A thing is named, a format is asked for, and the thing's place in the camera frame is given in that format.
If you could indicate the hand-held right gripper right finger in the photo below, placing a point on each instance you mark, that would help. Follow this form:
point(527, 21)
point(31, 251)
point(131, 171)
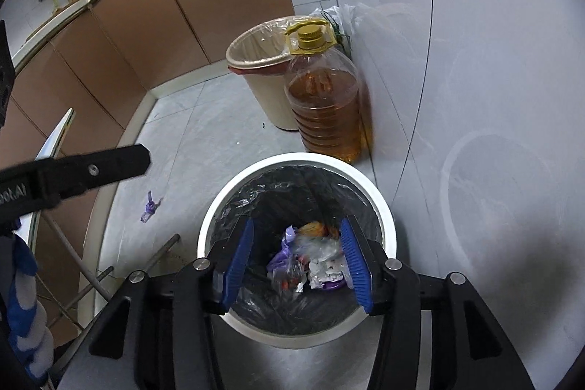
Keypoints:
point(354, 266)

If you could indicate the purple plastic wrapper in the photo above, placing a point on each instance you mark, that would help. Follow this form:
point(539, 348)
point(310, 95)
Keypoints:
point(281, 255)
point(332, 286)
point(147, 212)

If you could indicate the cooking oil bottle yellow cap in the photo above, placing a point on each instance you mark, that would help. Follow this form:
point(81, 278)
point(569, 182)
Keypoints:
point(324, 116)

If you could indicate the white round trash bin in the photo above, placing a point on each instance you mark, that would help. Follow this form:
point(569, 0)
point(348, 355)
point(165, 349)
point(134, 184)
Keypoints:
point(292, 159)

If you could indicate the black bin liner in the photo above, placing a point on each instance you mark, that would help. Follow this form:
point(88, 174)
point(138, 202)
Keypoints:
point(283, 193)

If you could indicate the clear plastic bag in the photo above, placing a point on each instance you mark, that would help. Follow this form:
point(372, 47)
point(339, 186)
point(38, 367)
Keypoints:
point(320, 250)

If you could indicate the white tissue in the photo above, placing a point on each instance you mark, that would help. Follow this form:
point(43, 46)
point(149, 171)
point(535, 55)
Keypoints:
point(322, 273)

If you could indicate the small orange scrap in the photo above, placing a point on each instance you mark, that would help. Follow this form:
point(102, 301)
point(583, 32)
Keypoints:
point(313, 230)

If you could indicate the beige trash can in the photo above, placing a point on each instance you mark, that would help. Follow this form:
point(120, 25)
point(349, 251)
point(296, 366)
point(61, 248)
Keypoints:
point(265, 93)

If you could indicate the translucent plastic bag with greens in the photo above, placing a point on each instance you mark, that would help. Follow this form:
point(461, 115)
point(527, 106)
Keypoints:
point(356, 17)

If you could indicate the person's left hand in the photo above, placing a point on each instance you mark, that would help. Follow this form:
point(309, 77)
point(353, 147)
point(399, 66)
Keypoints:
point(27, 317)

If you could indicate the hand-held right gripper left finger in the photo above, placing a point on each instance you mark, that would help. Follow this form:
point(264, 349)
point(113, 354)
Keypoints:
point(237, 266)

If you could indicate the clear wrapper with red print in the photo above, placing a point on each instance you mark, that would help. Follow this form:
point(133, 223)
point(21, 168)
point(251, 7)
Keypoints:
point(285, 280)

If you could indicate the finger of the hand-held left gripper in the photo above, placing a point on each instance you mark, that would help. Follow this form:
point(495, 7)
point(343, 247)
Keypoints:
point(105, 168)

